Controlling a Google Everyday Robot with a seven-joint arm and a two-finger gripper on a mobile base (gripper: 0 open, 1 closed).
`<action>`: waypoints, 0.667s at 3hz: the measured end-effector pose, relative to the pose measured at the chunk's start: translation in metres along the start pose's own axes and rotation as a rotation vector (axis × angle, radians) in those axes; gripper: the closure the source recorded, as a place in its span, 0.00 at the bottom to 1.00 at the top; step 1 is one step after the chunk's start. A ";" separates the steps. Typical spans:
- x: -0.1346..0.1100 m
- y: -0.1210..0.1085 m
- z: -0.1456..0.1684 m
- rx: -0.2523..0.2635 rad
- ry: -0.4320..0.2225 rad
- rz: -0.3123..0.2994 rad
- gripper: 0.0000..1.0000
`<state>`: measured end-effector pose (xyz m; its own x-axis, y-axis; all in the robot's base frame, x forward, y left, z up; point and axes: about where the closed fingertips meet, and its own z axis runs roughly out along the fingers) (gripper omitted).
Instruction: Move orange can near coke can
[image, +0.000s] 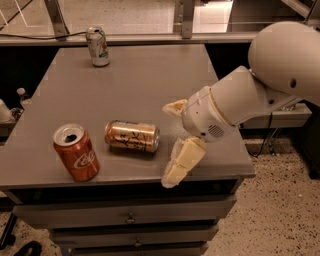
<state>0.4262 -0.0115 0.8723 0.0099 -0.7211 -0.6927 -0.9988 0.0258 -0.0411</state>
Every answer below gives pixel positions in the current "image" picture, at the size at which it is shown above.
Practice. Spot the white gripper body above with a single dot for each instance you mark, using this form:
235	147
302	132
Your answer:
201	115

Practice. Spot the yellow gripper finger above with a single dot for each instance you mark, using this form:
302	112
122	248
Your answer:
185	155
175	108

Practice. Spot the orange soda can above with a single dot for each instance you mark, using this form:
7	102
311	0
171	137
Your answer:
135	136

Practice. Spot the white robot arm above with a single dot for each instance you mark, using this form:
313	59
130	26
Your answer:
284	68

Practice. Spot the white green soda can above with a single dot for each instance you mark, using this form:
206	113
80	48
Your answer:
97	46

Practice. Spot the red coke can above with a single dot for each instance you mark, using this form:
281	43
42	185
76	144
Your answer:
74	147

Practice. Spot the top drawer knob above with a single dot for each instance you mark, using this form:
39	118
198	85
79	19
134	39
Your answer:
130	219

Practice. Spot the drawer knob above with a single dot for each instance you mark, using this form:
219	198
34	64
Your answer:
130	219
137	243

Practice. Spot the grey drawer cabinet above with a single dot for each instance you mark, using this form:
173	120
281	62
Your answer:
88	218

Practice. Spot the black object on floor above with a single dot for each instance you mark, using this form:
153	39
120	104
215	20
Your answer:
32	248

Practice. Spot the metal rail frame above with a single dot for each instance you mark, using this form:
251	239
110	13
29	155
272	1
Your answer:
136	22

